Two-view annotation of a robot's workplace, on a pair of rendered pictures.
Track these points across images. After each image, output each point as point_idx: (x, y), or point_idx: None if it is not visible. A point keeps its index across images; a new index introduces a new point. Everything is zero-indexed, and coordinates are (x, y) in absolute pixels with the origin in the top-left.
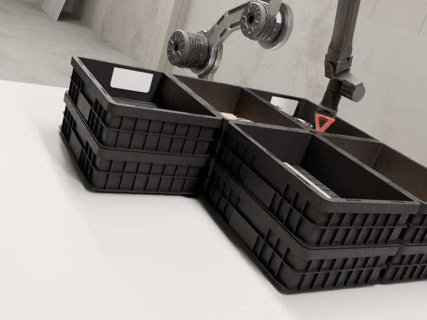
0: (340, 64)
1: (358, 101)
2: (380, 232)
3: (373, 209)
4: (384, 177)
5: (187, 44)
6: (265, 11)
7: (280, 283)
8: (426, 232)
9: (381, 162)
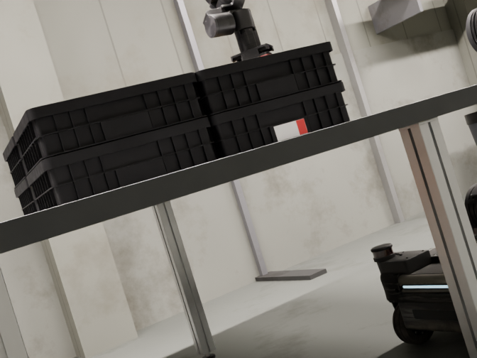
0: (216, 5)
1: (215, 33)
2: (20, 169)
3: (8, 152)
4: None
5: (467, 23)
6: None
7: None
8: (28, 160)
9: (185, 98)
